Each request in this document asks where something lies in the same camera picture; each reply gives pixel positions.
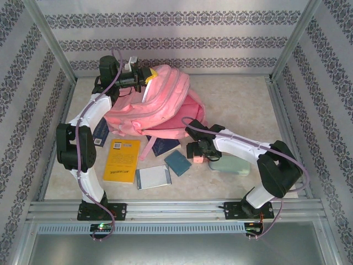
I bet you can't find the grey slotted cable duct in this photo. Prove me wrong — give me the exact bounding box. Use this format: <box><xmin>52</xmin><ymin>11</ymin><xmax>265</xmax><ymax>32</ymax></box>
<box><xmin>37</xmin><ymin>222</ymin><xmax>246</xmax><ymax>233</ymax></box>

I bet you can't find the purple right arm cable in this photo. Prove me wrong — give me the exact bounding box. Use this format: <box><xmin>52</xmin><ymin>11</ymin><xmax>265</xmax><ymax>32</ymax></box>
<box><xmin>181</xmin><ymin>116</ymin><xmax>307</xmax><ymax>241</ymax></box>

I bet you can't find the right controller board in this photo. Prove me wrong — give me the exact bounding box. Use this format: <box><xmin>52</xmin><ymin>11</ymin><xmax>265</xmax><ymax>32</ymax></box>
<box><xmin>246</xmin><ymin>222</ymin><xmax>263</xmax><ymax>234</ymax></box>

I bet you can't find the controller board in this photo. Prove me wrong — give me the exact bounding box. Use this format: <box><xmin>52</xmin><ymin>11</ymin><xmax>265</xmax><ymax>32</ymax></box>
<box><xmin>246</xmin><ymin>222</ymin><xmax>263</xmax><ymax>234</ymax></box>
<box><xmin>90</xmin><ymin>222</ymin><xmax>113</xmax><ymax>233</ymax></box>

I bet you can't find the dark blue flower print book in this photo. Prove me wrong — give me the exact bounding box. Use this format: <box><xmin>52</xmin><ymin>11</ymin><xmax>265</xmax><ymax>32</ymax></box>
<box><xmin>146</xmin><ymin>135</ymin><xmax>181</xmax><ymax>158</ymax></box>

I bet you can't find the aluminium frame post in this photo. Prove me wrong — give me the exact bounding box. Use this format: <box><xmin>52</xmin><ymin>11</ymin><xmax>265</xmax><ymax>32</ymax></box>
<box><xmin>270</xmin><ymin>0</ymin><xmax>323</xmax><ymax>82</ymax></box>
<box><xmin>23</xmin><ymin>0</ymin><xmax>77</xmax><ymax>83</ymax></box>

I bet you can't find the left controller board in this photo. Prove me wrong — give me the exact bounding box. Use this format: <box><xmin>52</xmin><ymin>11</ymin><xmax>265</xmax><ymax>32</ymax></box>
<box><xmin>90</xmin><ymin>222</ymin><xmax>113</xmax><ymax>233</ymax></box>

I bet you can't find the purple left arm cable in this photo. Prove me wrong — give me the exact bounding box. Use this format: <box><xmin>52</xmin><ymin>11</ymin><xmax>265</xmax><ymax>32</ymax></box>
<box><xmin>77</xmin><ymin>48</ymin><xmax>124</xmax><ymax>243</ymax></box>

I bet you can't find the pale green pencil case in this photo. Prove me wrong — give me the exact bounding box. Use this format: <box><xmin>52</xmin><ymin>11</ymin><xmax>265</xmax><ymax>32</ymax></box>
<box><xmin>208</xmin><ymin>154</ymin><xmax>251</xmax><ymax>177</ymax></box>

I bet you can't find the grey metal panel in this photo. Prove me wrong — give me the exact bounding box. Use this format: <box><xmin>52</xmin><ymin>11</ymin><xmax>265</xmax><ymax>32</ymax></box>
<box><xmin>26</xmin><ymin>233</ymin><xmax>339</xmax><ymax>265</ymax></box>

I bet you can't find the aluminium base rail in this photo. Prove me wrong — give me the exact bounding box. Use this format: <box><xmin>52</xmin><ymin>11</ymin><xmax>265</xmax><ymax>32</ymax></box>
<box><xmin>27</xmin><ymin>200</ymin><xmax>323</xmax><ymax>221</ymax></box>

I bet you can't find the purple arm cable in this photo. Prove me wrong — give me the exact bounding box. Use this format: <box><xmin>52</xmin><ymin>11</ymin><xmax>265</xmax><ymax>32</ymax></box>
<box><xmin>77</xmin><ymin>48</ymin><xmax>124</xmax><ymax>243</ymax></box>
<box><xmin>181</xmin><ymin>116</ymin><xmax>307</xmax><ymax>241</ymax></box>

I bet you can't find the small teal notebook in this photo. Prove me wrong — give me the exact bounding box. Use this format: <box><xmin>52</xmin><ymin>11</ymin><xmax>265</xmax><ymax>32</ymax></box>
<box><xmin>164</xmin><ymin>150</ymin><xmax>192</xmax><ymax>176</ymax></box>

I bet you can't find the pink backpack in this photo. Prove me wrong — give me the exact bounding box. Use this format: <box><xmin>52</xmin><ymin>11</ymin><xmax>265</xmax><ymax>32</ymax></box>
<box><xmin>103</xmin><ymin>65</ymin><xmax>207</xmax><ymax>162</ymax></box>

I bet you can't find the white notebook with teal border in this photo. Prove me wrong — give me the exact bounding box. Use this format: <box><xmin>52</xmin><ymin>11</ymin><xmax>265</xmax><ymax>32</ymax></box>
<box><xmin>135</xmin><ymin>165</ymin><xmax>172</xmax><ymax>190</ymax></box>

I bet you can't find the aluminium side rail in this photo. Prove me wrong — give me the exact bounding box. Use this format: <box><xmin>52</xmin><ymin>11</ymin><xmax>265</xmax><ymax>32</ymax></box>
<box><xmin>266</xmin><ymin>77</ymin><xmax>312</xmax><ymax>199</ymax></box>
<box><xmin>37</xmin><ymin>79</ymin><xmax>77</xmax><ymax>202</ymax></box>

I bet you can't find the yellow book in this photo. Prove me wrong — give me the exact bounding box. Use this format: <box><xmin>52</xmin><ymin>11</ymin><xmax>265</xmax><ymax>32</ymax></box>
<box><xmin>102</xmin><ymin>139</ymin><xmax>142</xmax><ymax>184</ymax></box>

